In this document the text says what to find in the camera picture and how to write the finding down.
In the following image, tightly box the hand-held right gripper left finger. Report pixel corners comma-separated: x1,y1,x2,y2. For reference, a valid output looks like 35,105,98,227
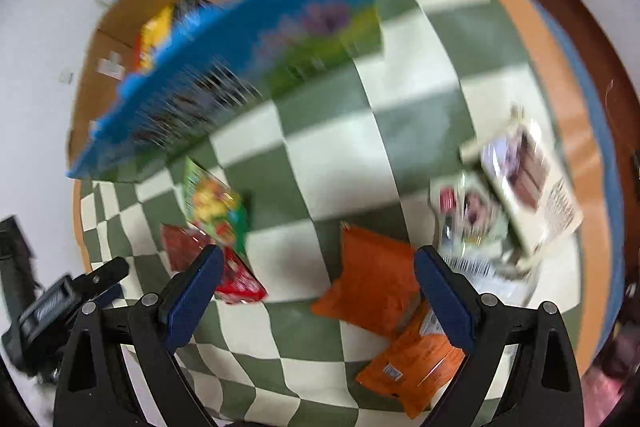
54,244,226,427

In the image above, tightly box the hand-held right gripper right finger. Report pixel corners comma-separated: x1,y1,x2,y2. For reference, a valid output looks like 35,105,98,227
414,245,585,427

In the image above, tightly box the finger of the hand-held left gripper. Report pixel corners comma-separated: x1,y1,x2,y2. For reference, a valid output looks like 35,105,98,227
74,257,130,297
96,284,125,309

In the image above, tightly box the red snack packet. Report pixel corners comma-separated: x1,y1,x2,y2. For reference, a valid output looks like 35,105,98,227
160,223,268,305

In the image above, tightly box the silver snack packet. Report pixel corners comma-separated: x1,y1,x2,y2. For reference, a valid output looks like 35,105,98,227
440,247,538,303

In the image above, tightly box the puffy orange snack packet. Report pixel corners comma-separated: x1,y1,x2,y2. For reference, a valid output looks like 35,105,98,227
311,223,423,339

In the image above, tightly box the small white green snack packet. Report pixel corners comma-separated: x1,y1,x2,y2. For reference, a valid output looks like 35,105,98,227
430,172,511,258

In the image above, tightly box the beige biscuit stick packet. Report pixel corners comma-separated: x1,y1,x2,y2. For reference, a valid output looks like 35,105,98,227
459,104,585,270

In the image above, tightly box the yellow and black snack packet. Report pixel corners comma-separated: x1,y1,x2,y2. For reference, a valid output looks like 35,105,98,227
134,4,177,75

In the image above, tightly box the pink cloth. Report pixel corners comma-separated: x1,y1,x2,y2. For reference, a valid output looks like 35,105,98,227
582,357,632,419

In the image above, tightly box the green white checkered mat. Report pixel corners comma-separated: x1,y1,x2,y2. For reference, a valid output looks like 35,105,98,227
72,0,593,427

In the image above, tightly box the blue bedsheet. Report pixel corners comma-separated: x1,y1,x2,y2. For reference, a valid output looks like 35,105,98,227
530,0,632,268

